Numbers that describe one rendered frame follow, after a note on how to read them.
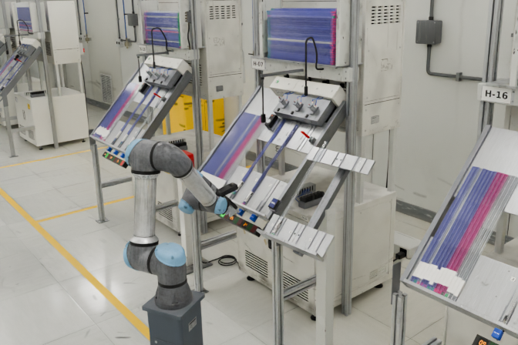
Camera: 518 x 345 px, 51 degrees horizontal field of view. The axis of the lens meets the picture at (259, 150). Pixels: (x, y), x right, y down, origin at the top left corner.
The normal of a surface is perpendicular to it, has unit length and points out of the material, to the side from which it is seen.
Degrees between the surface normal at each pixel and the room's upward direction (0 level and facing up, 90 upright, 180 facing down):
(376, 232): 90
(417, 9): 90
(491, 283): 44
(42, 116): 90
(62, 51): 90
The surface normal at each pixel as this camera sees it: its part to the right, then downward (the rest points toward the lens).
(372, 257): 0.62, 0.20
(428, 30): -0.78, 0.19
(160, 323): -0.42, 0.26
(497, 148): -0.56, -0.55
